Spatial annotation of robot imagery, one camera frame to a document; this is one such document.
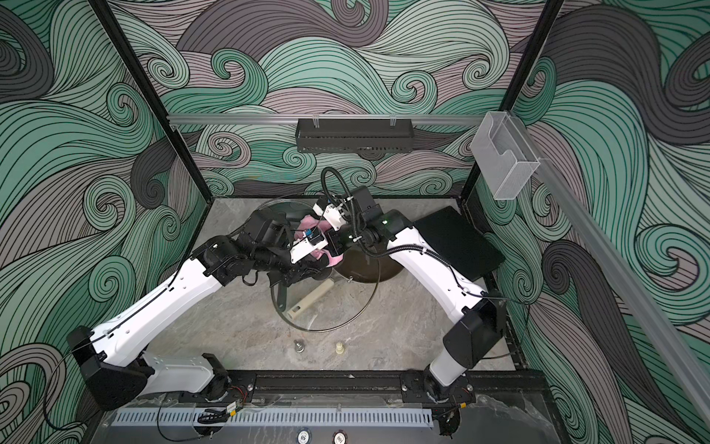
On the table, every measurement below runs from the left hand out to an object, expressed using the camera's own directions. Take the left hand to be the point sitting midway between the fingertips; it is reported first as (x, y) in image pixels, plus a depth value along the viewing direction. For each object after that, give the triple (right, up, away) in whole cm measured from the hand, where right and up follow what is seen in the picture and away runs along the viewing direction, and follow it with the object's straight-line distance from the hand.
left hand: (315, 261), depth 68 cm
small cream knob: (+6, -27, +10) cm, 29 cm away
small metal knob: (-6, -26, +9) cm, 28 cm away
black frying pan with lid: (-17, +15, +51) cm, 56 cm away
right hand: (0, +4, +4) cm, 5 cm away
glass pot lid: (+2, -17, +22) cm, 28 cm away
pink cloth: (-2, +10, +3) cm, 11 cm away
